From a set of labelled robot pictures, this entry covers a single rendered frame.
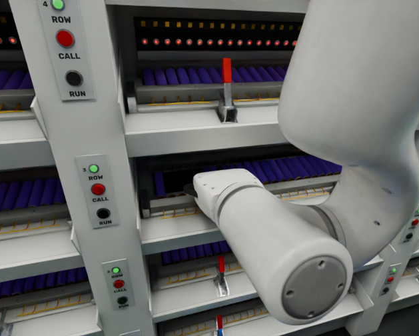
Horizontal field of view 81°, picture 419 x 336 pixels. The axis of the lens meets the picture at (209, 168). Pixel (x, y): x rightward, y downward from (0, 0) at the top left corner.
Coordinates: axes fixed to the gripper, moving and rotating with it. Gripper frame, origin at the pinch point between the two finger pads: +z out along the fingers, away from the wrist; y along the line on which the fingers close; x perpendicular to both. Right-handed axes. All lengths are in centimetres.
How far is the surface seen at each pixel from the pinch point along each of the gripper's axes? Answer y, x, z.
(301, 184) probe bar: -19.4, 3.6, -1.8
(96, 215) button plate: 20.6, 1.7, -7.2
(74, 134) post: 21.1, -11.3, -9.1
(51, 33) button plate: 20.9, -22.9, -11.2
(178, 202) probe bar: 7.2, 3.7, -1.9
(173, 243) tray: 9.2, 10.2, -5.0
